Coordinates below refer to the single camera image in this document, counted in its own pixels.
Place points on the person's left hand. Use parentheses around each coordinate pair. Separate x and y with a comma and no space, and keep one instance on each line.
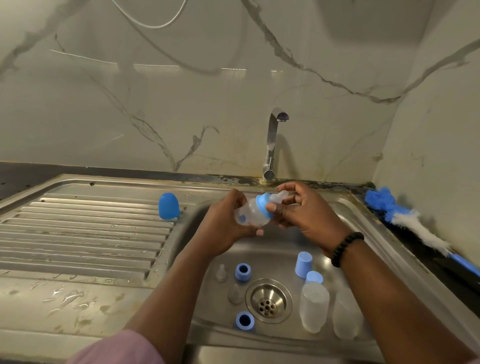
(217,225)

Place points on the person's right hand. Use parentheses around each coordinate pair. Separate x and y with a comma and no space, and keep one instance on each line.
(311,214)

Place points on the cartoon print baby bottle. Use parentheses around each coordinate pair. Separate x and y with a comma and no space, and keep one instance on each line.
(251,214)

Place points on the blue cylindrical bottle cap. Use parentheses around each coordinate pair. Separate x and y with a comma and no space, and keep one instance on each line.
(303,264)
(314,277)

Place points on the dark blue dome cap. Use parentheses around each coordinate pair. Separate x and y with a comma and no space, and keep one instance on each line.
(169,206)

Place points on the blue and white bottle brush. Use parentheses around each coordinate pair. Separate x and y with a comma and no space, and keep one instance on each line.
(381,199)

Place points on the translucent bottle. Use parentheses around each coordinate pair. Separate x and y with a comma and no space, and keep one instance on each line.
(314,306)
(347,315)

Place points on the translucent bottle front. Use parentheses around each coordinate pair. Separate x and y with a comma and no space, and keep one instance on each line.
(347,315)

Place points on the person's left forearm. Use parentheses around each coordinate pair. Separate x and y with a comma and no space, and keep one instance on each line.
(172,300)

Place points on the chrome sink faucet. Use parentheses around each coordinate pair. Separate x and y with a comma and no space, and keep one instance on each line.
(271,146)

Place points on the metal sink drain strainer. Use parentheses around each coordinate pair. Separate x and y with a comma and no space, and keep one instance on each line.
(268,300)

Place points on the stainless steel sink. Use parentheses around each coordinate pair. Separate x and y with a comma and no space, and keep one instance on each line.
(75,240)

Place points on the pink shirt sleeve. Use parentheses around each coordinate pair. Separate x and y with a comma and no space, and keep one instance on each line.
(116,347)

